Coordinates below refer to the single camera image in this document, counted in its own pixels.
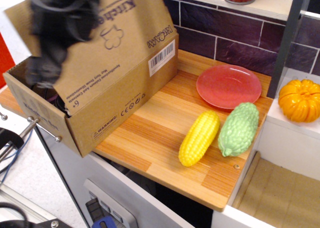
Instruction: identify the brown cardboard box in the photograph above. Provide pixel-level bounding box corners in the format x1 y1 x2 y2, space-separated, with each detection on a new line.
3 0 179 157

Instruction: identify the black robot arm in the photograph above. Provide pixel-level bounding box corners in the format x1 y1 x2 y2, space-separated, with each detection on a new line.
26 0 100 88

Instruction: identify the yellow toy corn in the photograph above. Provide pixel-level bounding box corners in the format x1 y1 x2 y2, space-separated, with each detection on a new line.
178 110 220 167

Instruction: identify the red plastic plate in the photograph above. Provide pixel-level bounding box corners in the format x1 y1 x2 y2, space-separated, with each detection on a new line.
196 64 262 110

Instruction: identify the green toy bitter gourd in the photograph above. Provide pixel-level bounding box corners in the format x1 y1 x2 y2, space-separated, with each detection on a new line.
218 102 259 157

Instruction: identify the black round webcam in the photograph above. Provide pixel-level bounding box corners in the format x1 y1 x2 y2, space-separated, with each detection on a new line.
54 95 71 118

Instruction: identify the grey power strip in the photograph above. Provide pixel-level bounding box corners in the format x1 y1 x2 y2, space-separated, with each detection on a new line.
83 178 139 228

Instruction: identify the orange toy pumpkin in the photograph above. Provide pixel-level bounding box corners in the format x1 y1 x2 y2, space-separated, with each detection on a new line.
278 79 320 123

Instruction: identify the metal clamp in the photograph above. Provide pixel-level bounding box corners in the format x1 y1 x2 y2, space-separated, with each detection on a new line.
0 111 62 164

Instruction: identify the red panel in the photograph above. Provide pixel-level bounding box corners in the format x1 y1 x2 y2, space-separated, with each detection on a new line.
0 34 16 88

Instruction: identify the blue cable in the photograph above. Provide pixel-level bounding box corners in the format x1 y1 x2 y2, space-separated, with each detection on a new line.
0 130 33 186

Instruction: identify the black braided cable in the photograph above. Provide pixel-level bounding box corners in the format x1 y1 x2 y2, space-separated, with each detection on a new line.
0 201 31 228

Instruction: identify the grey metal post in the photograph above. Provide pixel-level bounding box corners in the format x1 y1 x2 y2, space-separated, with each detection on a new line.
267 0 310 99

